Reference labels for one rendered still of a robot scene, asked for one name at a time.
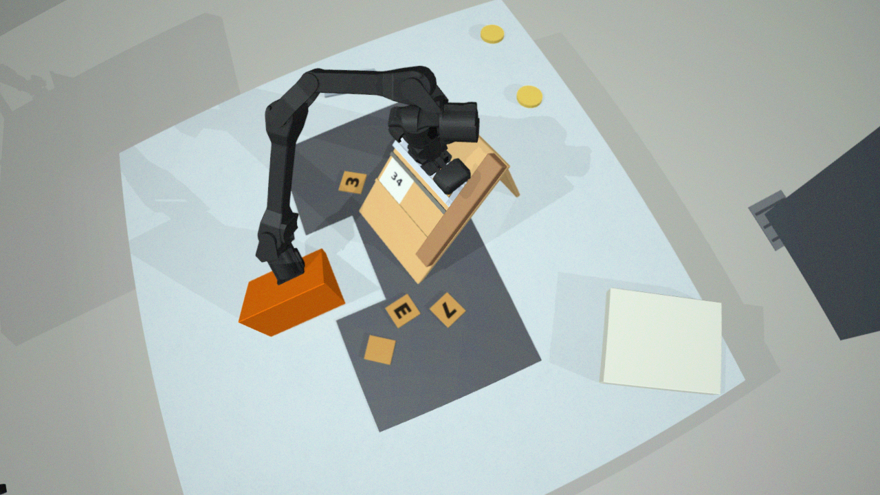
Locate white paper ticket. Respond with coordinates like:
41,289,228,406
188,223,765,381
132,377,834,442
379,158,414,203

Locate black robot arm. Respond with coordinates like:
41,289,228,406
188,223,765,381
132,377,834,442
255,66,480,285

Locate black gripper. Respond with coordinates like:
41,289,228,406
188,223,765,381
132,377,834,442
388,127,471,195

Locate yellow round disc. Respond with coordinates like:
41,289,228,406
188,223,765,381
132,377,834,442
516,85,542,108
481,25,504,44

